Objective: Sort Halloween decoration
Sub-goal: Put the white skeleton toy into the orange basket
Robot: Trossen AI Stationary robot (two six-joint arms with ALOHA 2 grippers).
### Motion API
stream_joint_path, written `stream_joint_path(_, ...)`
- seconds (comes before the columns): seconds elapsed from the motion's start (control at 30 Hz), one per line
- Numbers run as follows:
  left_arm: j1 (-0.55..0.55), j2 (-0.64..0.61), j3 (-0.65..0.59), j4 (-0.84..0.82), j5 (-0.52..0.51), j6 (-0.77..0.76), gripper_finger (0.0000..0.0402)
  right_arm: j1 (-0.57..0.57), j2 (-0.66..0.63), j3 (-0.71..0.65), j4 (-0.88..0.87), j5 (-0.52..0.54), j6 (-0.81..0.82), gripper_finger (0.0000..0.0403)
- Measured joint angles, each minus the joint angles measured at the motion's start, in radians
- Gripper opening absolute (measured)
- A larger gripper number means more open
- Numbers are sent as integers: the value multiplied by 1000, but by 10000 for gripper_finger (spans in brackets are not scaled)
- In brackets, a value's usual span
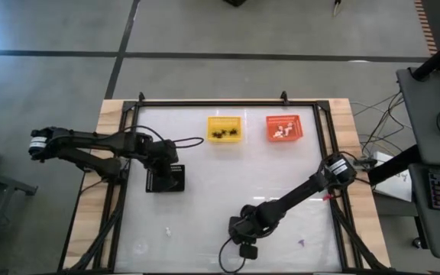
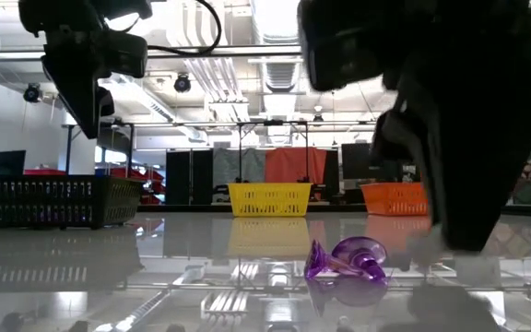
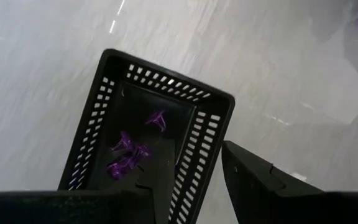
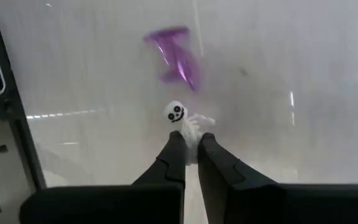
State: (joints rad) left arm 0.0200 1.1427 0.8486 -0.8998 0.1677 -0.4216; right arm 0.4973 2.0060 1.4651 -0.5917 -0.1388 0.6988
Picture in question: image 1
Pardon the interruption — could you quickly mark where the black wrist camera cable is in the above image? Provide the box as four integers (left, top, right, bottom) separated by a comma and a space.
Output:
126, 125, 205, 150
218, 235, 248, 274

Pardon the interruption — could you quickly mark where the black aluminium rig frame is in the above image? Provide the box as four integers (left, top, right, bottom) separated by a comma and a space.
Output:
57, 90, 391, 275

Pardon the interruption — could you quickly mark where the orange plastic basket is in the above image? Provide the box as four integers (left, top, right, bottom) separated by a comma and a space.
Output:
265, 115, 305, 143

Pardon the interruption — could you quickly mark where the black left wrist camera cable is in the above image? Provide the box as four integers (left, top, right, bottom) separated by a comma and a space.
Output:
126, 125, 205, 150

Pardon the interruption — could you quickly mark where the black desk support bar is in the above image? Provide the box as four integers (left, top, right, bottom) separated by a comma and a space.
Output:
367, 144, 422, 186

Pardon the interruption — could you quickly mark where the yellow plastic basket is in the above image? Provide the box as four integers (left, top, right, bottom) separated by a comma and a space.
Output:
207, 115, 243, 144

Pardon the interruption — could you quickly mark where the black diagonal pole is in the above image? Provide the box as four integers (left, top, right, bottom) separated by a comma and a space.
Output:
410, 29, 440, 82

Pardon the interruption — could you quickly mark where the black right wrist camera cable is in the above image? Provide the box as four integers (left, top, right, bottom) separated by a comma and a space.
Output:
218, 235, 248, 274

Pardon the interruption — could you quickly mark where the white paper sheet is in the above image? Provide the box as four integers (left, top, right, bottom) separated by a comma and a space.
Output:
372, 150, 414, 203

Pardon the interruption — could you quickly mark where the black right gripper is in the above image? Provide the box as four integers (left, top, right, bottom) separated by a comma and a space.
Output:
229, 204, 278, 245

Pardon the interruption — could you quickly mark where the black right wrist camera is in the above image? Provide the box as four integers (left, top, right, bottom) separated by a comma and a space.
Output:
239, 243, 259, 261

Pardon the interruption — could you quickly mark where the black plastic basket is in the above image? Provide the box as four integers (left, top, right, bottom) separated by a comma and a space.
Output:
145, 164, 186, 193

